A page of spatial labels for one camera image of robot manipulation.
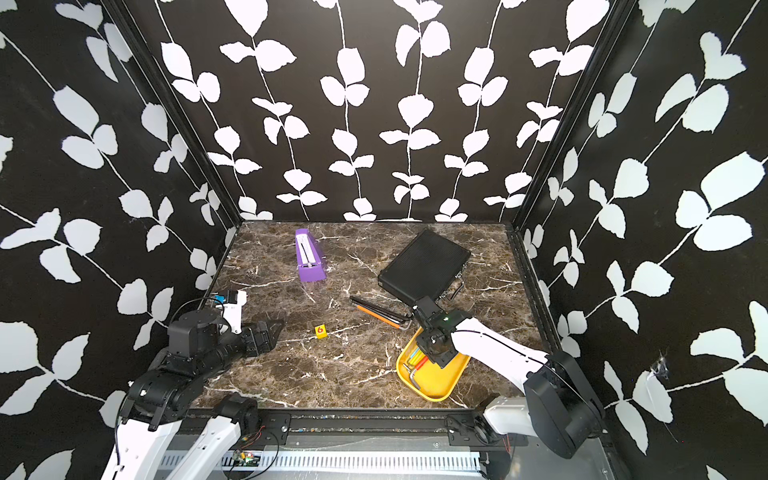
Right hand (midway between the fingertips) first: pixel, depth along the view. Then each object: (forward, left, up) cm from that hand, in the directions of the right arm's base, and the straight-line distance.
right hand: (419, 345), depth 85 cm
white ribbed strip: (-28, +14, -4) cm, 31 cm away
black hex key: (+16, +17, -4) cm, 24 cm away
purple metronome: (+27, +36, +8) cm, 45 cm away
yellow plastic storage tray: (-10, -4, -1) cm, 11 cm away
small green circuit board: (-27, +43, -4) cm, 51 cm away
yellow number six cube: (+4, +29, 0) cm, 30 cm away
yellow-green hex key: (-2, +1, -3) cm, 4 cm away
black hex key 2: (+12, +12, -4) cm, 18 cm away
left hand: (-2, +36, +19) cm, 41 cm away
